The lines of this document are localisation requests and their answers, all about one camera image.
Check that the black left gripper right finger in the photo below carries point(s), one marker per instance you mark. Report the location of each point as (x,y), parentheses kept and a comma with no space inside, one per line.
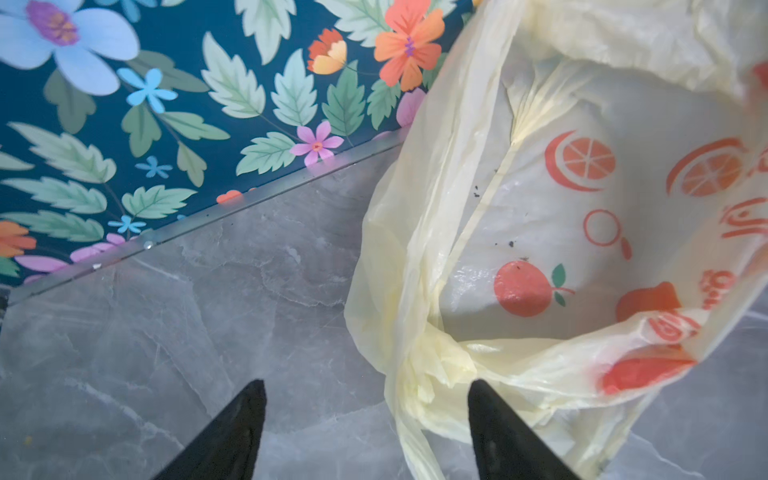
(504,446)

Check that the cream plastic bag with fruit print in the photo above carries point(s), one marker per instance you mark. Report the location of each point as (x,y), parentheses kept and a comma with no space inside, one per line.
(578,216)

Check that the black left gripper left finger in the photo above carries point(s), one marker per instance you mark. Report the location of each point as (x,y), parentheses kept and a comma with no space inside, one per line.
(228,447)

